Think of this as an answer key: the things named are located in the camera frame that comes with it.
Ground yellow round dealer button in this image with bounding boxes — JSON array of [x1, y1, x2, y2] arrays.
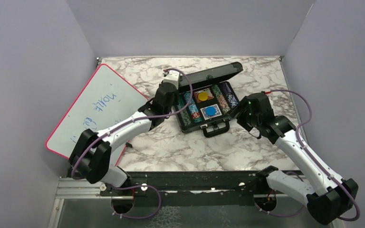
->
[[198, 92, 208, 102]]

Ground black poker set case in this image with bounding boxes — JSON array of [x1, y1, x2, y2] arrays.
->
[[176, 62, 243, 138]]

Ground blue round button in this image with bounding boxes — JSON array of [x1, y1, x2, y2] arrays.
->
[[205, 106, 216, 116]]

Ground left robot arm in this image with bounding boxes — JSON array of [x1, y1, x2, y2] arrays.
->
[[68, 82, 178, 195]]

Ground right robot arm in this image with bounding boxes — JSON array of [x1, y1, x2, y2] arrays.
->
[[230, 92, 361, 225]]

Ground dark green chip row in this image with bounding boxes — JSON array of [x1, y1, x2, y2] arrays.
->
[[177, 96, 192, 126]]

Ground purple blue chip row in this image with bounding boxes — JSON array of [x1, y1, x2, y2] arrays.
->
[[220, 82, 239, 108]]

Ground blue red chip row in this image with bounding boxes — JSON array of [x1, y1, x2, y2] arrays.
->
[[183, 92, 203, 123]]

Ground blue card deck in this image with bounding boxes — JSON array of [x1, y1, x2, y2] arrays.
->
[[200, 104, 222, 120]]

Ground green orange chip row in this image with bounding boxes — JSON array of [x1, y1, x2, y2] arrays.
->
[[211, 85, 230, 114]]

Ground red card deck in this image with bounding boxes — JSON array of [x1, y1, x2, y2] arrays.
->
[[194, 88, 214, 103]]

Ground black board clip lower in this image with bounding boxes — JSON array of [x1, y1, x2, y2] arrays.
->
[[125, 142, 133, 148]]

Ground white board red edge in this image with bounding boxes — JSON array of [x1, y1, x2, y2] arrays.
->
[[46, 64, 148, 158]]

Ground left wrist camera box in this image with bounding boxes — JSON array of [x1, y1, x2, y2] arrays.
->
[[162, 70, 180, 89]]

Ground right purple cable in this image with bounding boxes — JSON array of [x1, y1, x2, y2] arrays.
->
[[262, 89, 361, 222]]

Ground purple cable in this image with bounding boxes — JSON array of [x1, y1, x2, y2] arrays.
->
[[262, 89, 361, 222], [70, 67, 194, 181]]

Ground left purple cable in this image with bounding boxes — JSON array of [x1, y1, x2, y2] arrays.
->
[[70, 67, 194, 181]]

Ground black mounting rail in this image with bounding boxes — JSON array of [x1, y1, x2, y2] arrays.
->
[[100, 171, 281, 210]]

